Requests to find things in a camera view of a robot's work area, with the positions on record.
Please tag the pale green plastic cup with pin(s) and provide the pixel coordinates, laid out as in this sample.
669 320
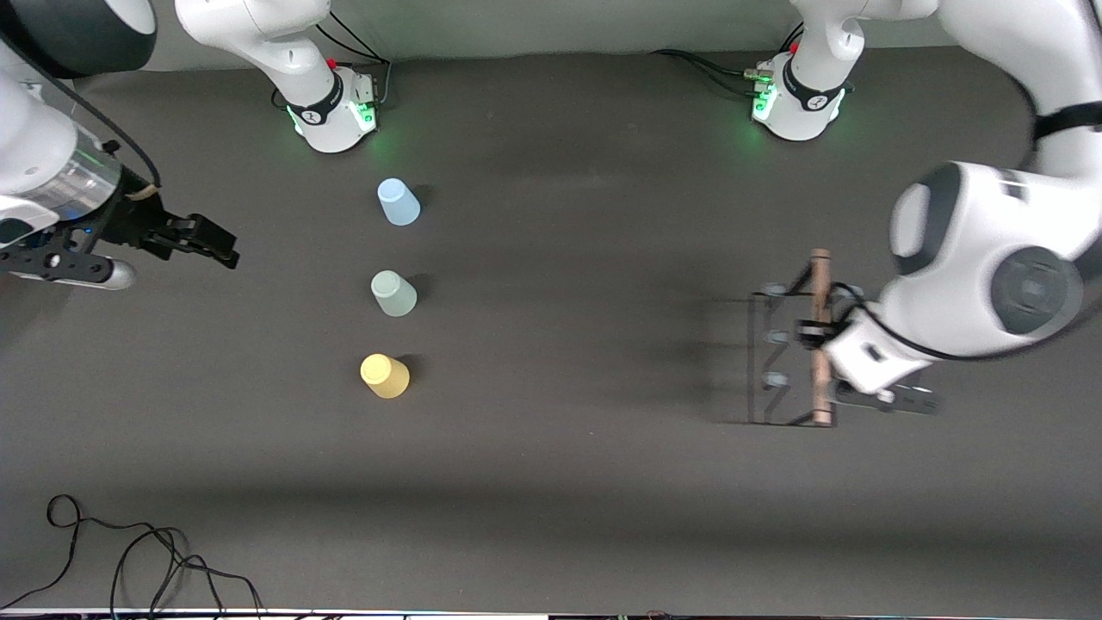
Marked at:
394 294

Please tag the light blue plastic cup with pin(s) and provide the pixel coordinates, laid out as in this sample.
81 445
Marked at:
399 203

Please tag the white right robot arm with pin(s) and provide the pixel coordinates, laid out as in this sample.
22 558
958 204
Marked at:
301 60

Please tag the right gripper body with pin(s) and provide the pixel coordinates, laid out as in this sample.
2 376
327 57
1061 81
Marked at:
136 219

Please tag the yellow plastic cup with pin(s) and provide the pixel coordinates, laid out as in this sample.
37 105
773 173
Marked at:
385 376

